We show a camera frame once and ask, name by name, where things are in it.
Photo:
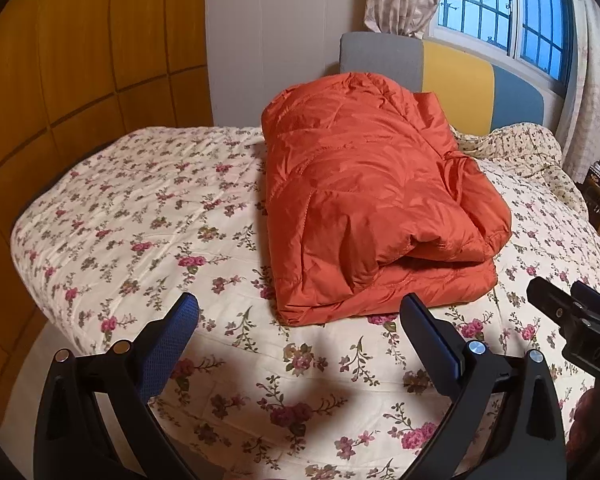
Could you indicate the wooden wardrobe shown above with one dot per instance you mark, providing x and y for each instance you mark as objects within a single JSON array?
[{"x": 90, "y": 60}]

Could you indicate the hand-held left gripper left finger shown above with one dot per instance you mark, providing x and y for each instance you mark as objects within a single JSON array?
[{"x": 176, "y": 330}]

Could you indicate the grey yellow blue headboard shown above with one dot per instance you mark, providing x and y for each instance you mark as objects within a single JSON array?
[{"x": 455, "y": 70}]

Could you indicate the floral quilt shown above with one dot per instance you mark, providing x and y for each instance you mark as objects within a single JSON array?
[{"x": 130, "y": 220}]

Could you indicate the orange puffer jacket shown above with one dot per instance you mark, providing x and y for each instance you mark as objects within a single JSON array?
[{"x": 370, "y": 185}]

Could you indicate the barred window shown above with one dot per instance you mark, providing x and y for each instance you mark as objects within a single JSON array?
[{"x": 485, "y": 5}]

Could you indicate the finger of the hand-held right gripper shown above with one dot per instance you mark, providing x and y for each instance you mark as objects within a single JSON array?
[
  {"x": 550, "y": 302},
  {"x": 597, "y": 305}
]

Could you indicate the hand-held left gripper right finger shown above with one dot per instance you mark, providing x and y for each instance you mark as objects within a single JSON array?
[{"x": 430, "y": 340}]

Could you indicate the person's right forearm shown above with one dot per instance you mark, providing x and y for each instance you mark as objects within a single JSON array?
[{"x": 595, "y": 425}]

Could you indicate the long patterned curtain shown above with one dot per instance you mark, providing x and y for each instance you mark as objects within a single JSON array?
[{"x": 587, "y": 100}]

